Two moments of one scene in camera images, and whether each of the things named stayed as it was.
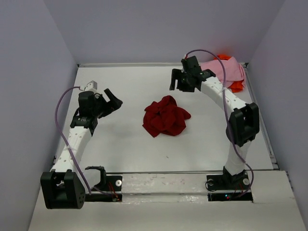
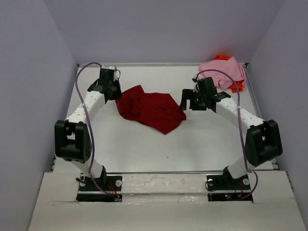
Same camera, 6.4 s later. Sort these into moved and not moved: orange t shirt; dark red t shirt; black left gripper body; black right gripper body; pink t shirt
Moved: black left gripper body; dark red t shirt; black right gripper body
Not moved: pink t shirt; orange t shirt
